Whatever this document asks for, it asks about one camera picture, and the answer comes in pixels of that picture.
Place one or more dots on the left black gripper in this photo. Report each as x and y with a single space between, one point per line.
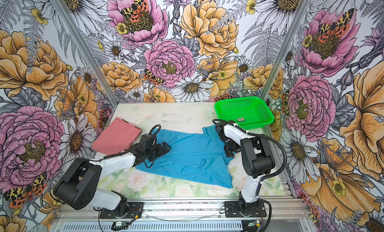
160 151

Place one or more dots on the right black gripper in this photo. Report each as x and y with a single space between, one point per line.
228 151

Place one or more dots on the blue t shirt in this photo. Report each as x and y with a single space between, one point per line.
199 158

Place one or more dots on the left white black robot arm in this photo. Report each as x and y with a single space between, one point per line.
78 187

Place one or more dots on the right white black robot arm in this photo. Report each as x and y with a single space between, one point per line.
257 161

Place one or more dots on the green plastic basket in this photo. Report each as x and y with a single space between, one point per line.
254 109

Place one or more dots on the folded red t shirt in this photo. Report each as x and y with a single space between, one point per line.
117 137

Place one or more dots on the small green circuit board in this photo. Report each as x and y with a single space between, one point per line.
256 223

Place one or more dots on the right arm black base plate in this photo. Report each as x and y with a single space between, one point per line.
238 209

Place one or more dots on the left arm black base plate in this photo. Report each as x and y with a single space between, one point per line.
127 210

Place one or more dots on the aluminium front rail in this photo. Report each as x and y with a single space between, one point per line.
190 209

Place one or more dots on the white slotted cable duct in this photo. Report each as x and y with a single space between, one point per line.
155 226

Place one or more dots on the right aluminium corner post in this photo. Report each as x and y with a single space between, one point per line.
291 34

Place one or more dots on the aluminium corner post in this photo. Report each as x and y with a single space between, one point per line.
76 34
291 34

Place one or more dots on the left aluminium corner post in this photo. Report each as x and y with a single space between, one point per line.
76 34

